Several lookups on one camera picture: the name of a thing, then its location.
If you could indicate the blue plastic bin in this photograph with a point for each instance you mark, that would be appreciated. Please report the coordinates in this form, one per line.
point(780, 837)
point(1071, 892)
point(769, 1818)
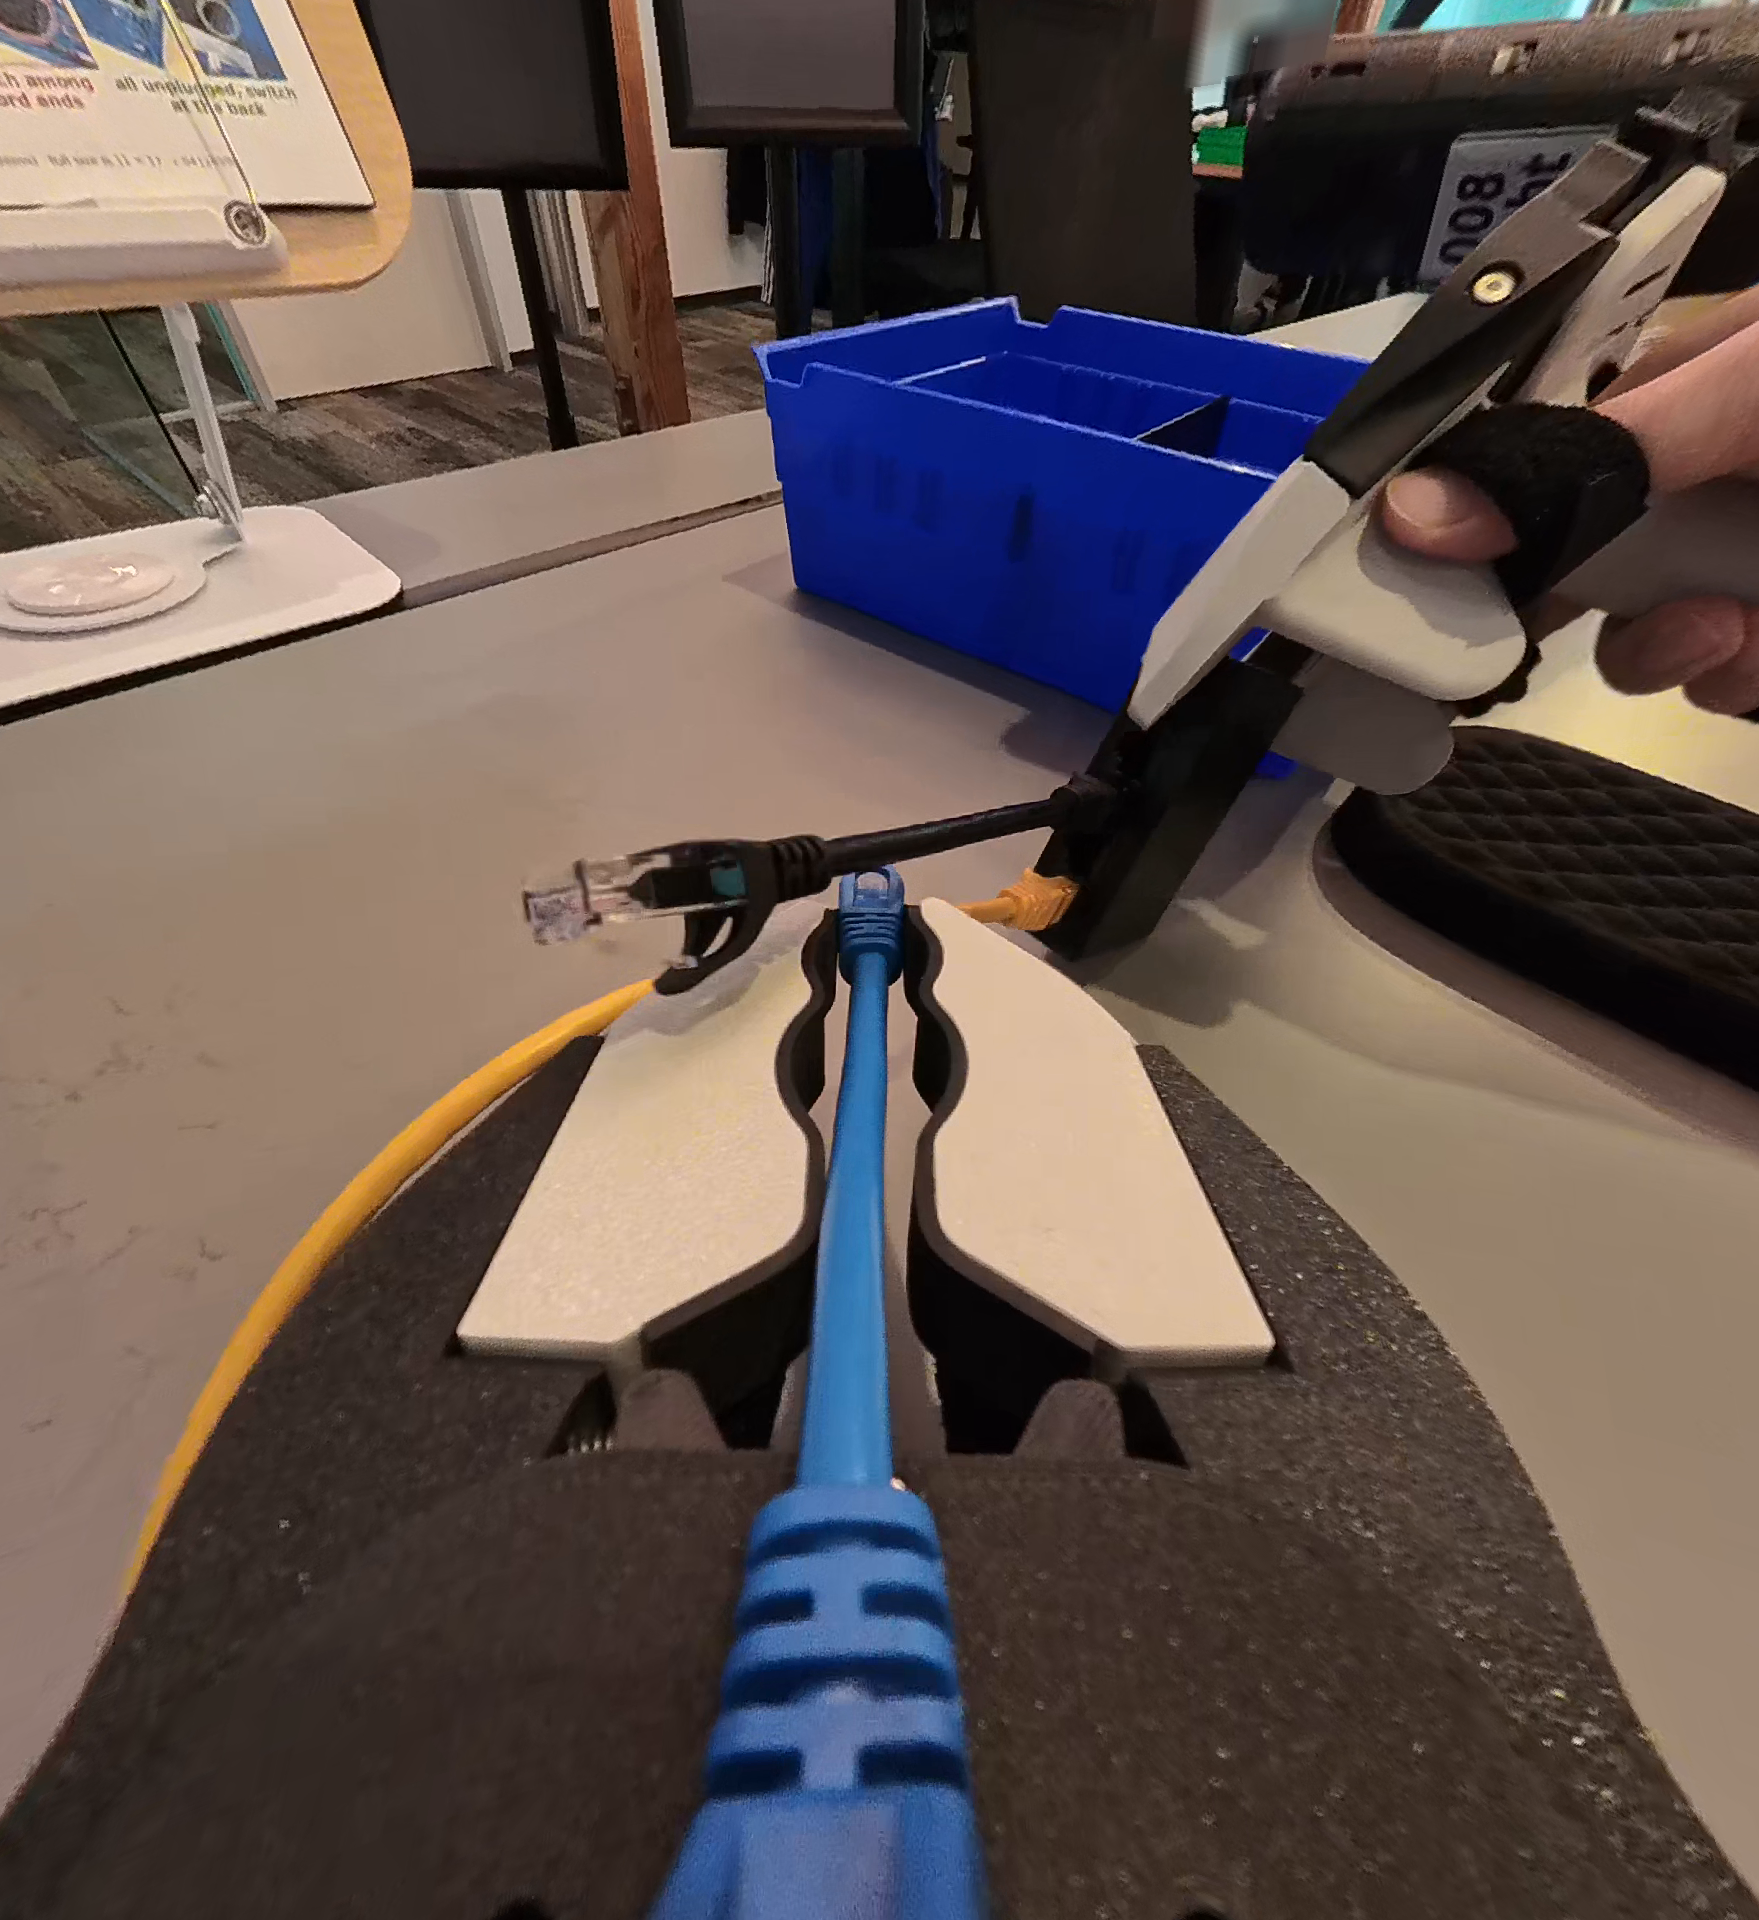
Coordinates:
point(972, 512)

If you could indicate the wooden pillar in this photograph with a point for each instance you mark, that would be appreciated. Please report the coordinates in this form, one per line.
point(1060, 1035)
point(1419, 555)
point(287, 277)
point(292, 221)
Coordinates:
point(641, 239)

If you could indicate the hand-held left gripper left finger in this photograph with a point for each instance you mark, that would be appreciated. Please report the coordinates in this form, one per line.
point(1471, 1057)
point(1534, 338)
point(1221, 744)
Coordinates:
point(641, 1157)

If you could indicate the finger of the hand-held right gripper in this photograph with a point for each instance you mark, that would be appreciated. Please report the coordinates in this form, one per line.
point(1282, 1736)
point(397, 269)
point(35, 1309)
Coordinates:
point(1405, 677)
point(1284, 586)

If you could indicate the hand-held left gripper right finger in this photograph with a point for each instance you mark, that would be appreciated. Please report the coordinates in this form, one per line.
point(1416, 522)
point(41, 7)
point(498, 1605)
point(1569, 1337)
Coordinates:
point(1106, 1185)

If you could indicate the white stand base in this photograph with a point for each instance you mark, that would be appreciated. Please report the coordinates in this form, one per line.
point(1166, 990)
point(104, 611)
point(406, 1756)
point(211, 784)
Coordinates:
point(192, 600)

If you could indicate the black textured pad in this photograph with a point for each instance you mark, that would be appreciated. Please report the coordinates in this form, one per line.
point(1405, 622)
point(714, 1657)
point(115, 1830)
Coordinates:
point(1632, 901)

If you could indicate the black office chair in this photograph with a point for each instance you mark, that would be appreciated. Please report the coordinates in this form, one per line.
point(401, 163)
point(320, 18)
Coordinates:
point(1089, 152)

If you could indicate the black network switch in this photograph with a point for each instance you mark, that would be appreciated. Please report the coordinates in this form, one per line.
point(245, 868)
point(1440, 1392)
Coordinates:
point(1150, 840)

